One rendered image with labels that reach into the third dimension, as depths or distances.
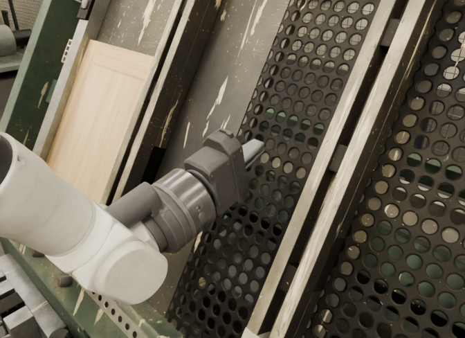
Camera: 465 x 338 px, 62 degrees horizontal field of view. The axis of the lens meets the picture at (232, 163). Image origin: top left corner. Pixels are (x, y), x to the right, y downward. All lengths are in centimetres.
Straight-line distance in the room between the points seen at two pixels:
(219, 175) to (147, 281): 16
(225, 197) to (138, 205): 14
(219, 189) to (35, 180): 26
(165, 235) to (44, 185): 18
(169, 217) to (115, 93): 61
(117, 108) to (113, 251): 64
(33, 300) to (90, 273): 76
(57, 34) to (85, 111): 39
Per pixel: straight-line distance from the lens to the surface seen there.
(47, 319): 109
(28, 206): 33
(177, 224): 46
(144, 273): 44
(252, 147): 57
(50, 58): 143
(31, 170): 33
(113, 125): 99
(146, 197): 44
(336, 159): 56
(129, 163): 82
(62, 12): 143
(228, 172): 52
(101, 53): 113
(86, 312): 94
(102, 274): 40
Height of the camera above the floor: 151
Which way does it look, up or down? 29 degrees down
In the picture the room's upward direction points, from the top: straight up
